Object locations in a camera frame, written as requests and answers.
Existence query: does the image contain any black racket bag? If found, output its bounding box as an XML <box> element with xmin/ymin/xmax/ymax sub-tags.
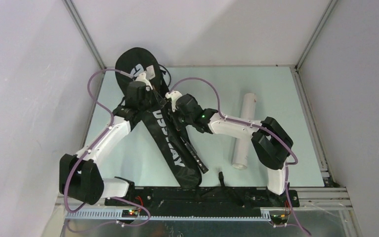
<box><xmin>115</xmin><ymin>47</ymin><xmax>202</xmax><ymax>189</ymax></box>

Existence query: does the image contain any white shuttlecock tube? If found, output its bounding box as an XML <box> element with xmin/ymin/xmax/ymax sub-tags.
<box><xmin>232</xmin><ymin>93</ymin><xmax>257</xmax><ymax>170</ymax></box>

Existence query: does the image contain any badminton racket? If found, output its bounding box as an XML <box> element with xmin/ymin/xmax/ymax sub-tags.
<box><xmin>159</xmin><ymin>64</ymin><xmax>209</xmax><ymax>174</ymax></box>

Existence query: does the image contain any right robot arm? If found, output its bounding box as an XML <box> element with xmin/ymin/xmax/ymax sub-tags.
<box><xmin>166</xmin><ymin>91</ymin><xmax>294</xmax><ymax>206</ymax></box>

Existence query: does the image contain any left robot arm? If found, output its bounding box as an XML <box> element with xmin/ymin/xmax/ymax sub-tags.
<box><xmin>59</xmin><ymin>79</ymin><xmax>156</xmax><ymax>206</ymax></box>

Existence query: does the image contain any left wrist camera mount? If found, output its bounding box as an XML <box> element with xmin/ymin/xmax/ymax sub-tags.
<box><xmin>135</xmin><ymin>72</ymin><xmax>153</xmax><ymax>90</ymax></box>

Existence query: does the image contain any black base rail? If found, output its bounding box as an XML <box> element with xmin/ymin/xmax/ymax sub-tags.
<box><xmin>105</xmin><ymin>185</ymin><xmax>300</xmax><ymax>218</ymax></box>

